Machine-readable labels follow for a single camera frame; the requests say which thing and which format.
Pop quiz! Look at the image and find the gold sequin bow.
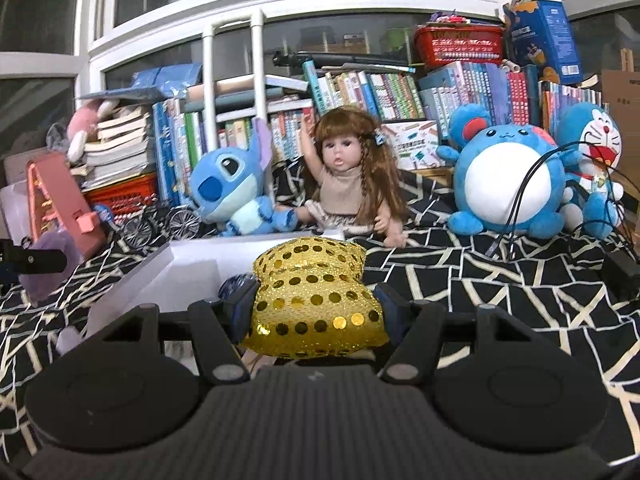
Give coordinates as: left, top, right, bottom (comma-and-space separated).
242, 236, 390, 359

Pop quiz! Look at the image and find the brown haired baby doll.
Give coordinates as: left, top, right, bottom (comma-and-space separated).
276, 106, 408, 248

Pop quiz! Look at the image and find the row of upright books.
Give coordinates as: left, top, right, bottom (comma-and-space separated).
150, 62, 314, 208
302, 58, 608, 143

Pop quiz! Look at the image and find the white shallow box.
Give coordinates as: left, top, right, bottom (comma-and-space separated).
86, 231, 346, 338

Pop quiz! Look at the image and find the pink triangular dollhouse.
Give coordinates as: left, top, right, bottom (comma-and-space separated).
26, 152, 105, 260

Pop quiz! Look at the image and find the blue cardboard box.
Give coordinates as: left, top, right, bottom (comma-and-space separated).
503, 0, 582, 86

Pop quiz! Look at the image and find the black white patterned cloth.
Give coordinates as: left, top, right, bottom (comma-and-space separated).
1, 174, 639, 465

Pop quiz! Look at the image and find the miniature black bicycle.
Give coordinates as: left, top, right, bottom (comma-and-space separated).
115, 203, 201, 249

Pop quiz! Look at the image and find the red plastic basket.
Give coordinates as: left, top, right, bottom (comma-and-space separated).
413, 23, 504, 68

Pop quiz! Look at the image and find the orange plastic crate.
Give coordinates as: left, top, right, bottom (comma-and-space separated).
82, 172, 157, 222

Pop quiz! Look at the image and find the row of upright books left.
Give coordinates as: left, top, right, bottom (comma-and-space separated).
150, 62, 314, 208

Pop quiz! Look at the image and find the colourful illustrated box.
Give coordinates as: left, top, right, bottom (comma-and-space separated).
382, 120, 446, 171

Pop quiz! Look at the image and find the white ladder frame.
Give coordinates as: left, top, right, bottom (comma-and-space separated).
200, 8, 277, 201

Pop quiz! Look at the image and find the navy floral fabric scrunchie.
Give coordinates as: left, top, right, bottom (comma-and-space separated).
218, 273, 256, 300

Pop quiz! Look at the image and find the row of upright books right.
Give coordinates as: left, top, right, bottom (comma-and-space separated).
302, 58, 608, 143

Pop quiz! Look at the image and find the black cable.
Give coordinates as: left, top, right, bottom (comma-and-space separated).
482, 140, 640, 261

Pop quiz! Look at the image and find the blue round plush white belly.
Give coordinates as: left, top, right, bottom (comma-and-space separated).
437, 104, 566, 240

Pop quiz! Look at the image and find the pink white plush toy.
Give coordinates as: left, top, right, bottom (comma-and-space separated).
66, 99, 119, 164

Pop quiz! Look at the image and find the Doraemon plush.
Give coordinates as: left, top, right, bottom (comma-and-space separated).
555, 102, 624, 240

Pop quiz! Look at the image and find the stack of white books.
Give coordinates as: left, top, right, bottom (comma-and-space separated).
70, 102, 156, 191

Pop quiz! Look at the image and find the blue Stitch plush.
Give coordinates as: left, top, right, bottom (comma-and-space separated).
190, 117, 298, 236

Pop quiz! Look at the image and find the purple fluffy hair tie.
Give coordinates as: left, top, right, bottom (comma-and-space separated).
18, 228, 84, 306

